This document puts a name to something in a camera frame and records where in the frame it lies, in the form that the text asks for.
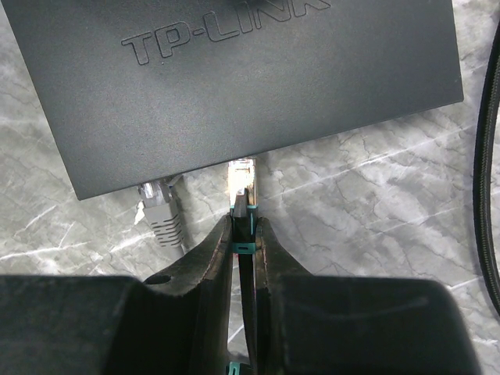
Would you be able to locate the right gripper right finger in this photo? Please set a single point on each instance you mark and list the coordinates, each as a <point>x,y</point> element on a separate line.
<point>308,324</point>

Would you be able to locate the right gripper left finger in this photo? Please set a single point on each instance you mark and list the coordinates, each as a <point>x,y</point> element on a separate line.
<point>175,322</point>

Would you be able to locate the black network switch box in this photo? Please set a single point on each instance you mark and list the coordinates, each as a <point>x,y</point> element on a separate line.
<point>134,91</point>

